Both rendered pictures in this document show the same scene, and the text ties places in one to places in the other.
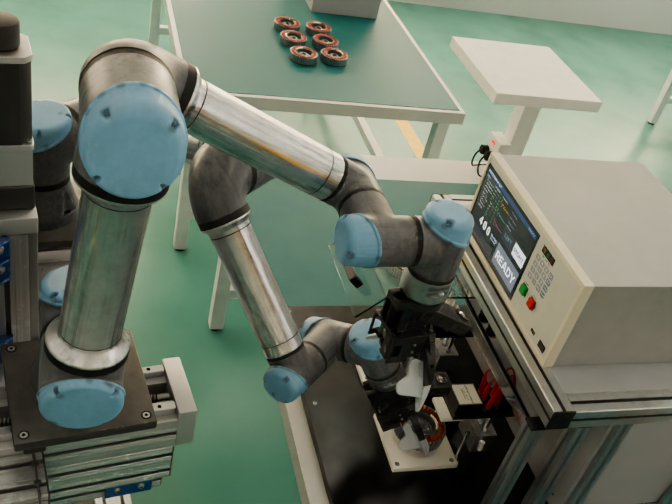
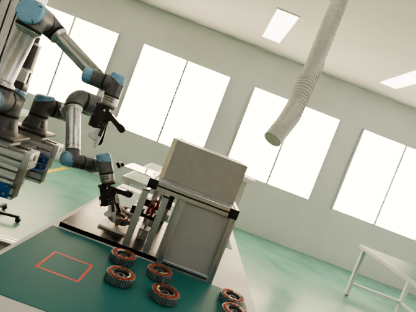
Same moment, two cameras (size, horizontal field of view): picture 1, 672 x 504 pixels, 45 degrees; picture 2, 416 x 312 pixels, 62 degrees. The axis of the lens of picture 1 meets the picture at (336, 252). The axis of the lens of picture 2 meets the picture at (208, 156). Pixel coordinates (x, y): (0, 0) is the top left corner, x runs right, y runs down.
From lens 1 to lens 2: 1.47 m
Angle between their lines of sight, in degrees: 39
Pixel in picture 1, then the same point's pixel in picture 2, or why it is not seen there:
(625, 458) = (186, 229)
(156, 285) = not seen: hidden behind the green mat
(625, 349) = (194, 181)
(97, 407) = not seen: outside the picture
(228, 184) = (77, 95)
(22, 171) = (22, 77)
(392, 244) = (96, 73)
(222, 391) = not seen: hidden behind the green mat
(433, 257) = (108, 82)
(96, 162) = (18, 8)
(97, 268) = (9, 47)
